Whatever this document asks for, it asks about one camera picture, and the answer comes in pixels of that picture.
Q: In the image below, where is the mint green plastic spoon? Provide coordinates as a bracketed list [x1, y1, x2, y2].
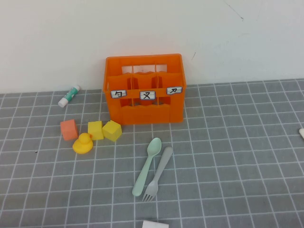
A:
[132, 137, 162, 197]

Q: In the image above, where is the grey plastic fork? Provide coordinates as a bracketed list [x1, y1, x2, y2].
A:
[142, 146, 174, 202]

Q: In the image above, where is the orange plastic cutlery holder crate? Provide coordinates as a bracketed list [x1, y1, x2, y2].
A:
[102, 53, 188, 126]

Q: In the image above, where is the white label with fork character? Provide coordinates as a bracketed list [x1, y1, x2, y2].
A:
[139, 90, 156, 100]

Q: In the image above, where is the white label with knife character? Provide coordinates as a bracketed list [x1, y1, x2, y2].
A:
[166, 86, 183, 95]

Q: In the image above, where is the white label with spoon character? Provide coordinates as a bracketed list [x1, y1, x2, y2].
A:
[110, 89, 127, 99]

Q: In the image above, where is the yellow foam cube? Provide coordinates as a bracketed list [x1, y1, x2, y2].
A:
[87, 120, 105, 141]
[102, 120, 123, 143]

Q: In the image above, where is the grey checkered table mat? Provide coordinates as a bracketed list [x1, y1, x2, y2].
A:
[0, 78, 304, 228]

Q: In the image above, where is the yellow rubber duck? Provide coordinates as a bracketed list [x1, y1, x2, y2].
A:
[72, 133, 94, 155]

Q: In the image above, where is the orange foam cube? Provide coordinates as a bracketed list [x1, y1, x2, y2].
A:
[60, 119, 79, 141]

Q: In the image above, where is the white and green glue stick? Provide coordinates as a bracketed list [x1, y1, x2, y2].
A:
[57, 85, 81, 108]

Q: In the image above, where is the white paper sheet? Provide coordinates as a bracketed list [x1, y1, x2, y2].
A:
[142, 220, 170, 228]

